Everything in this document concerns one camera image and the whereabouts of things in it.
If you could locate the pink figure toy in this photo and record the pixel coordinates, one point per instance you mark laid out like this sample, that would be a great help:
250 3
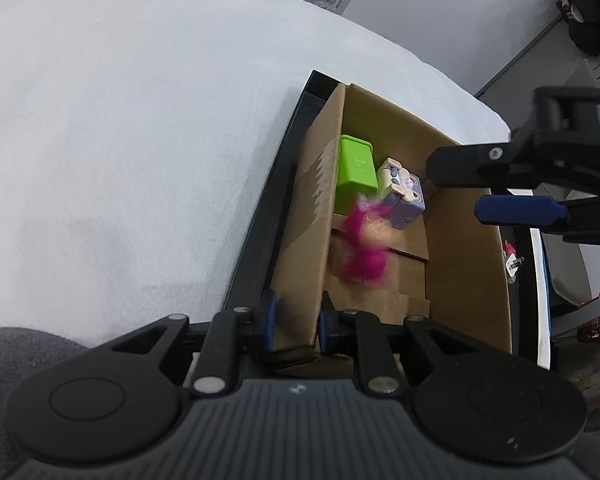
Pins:
367 255

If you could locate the white plug toy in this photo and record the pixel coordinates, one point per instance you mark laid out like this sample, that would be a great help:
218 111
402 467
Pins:
512 262

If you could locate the person's grey clothing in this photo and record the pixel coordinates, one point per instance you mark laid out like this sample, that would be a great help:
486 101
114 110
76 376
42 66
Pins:
10 360

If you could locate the green cube toy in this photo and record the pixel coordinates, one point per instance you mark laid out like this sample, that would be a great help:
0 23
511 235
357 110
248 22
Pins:
355 170

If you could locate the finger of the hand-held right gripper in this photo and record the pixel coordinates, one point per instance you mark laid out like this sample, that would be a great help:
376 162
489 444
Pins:
470 162
520 210

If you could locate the purple rabbit block toy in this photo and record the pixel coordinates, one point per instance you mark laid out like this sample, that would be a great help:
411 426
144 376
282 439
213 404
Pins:
405 205

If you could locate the black tray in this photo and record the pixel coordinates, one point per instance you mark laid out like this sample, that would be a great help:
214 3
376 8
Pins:
260 240

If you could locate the brown cardboard box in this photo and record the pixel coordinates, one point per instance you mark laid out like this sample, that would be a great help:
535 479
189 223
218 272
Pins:
460 260

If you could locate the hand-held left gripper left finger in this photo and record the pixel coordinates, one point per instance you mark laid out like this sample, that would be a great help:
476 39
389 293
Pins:
271 320

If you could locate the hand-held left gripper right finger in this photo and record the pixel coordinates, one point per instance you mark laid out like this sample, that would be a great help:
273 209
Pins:
325 330

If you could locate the grey side table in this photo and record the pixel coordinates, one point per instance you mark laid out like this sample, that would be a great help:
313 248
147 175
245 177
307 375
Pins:
580 317

